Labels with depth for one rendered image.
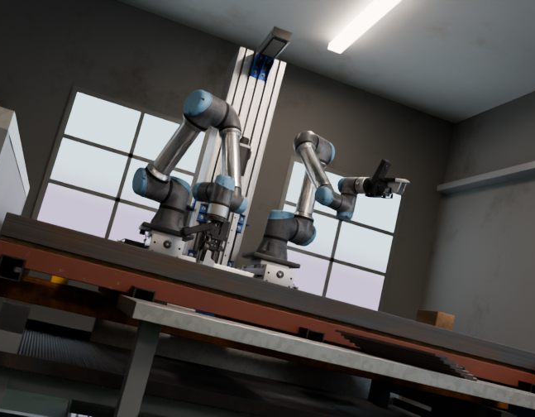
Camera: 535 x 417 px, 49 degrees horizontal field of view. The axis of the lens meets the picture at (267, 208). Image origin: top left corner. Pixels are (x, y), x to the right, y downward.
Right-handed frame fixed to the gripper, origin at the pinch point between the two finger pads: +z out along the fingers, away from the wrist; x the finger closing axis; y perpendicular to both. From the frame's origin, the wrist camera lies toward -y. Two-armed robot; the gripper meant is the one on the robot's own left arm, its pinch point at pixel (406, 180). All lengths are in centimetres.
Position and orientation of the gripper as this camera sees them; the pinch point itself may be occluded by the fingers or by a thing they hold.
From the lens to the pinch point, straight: 253.0
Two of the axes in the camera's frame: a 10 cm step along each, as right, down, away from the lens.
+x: -7.4, -1.6, -6.5
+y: -1.4, 9.9, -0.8
